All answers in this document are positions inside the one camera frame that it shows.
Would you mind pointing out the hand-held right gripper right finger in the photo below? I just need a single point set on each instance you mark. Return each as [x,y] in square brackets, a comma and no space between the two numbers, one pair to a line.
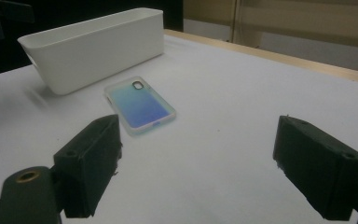
[317,165]

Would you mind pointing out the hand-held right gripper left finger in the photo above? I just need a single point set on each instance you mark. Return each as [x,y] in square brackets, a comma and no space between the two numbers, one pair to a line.
[87,161]

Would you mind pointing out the iridescent translucent phone case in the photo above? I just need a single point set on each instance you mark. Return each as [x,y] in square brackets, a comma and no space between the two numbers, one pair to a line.
[140,105]

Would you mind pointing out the white plastic storage box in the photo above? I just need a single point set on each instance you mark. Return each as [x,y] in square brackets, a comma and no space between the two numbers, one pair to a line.
[99,53]

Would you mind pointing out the beige wooden desk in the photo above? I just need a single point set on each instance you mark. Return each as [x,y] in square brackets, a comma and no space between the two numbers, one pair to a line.
[307,18]

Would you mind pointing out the black curtain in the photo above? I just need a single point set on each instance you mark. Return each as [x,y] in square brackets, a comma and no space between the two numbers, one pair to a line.
[105,6]

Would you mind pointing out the black chair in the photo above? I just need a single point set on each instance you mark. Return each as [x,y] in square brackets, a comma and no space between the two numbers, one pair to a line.
[3,15]

